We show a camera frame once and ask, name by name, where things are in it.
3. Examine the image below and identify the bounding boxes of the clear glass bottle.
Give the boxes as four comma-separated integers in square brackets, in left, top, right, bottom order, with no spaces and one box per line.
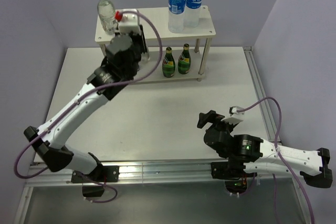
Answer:
[97,0,118,35]
[141,43,150,65]

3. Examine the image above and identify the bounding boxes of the green glass bottle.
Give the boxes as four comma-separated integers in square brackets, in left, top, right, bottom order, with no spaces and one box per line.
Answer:
[162,47,175,78]
[178,44,191,74]

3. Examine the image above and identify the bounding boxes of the blue label water bottle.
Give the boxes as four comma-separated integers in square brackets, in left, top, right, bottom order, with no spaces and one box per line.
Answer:
[168,0,185,33]
[184,0,202,28]

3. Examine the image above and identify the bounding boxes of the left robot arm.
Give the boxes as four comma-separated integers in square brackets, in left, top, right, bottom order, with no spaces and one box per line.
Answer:
[24,25,148,182]

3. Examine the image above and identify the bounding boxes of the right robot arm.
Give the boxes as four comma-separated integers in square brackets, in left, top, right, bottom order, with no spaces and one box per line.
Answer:
[197,108,333,188]

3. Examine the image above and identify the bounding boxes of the beige two-tier shelf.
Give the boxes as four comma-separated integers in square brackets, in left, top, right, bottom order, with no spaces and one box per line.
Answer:
[95,6,216,84]

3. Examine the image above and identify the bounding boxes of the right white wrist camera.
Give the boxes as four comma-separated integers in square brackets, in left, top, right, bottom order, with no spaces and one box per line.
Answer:
[221,106,245,125]

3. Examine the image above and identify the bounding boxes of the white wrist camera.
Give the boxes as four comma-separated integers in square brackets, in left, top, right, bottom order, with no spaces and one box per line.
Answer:
[221,106,245,125]
[115,9,141,35]

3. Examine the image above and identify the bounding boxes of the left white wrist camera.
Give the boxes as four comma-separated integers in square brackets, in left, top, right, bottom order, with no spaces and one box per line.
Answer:
[115,9,141,35]

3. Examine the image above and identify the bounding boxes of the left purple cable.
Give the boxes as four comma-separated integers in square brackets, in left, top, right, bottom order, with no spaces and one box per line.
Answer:
[13,10,163,204]

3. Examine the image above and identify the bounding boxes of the purple cable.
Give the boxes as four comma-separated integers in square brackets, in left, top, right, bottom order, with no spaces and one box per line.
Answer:
[13,10,163,204]
[236,97,316,224]

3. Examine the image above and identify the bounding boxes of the aluminium frame rail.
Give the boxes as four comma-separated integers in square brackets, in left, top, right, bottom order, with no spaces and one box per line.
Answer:
[15,46,316,224]

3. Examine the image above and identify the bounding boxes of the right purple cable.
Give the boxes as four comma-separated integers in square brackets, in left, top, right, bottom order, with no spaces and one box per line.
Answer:
[236,97,316,224]

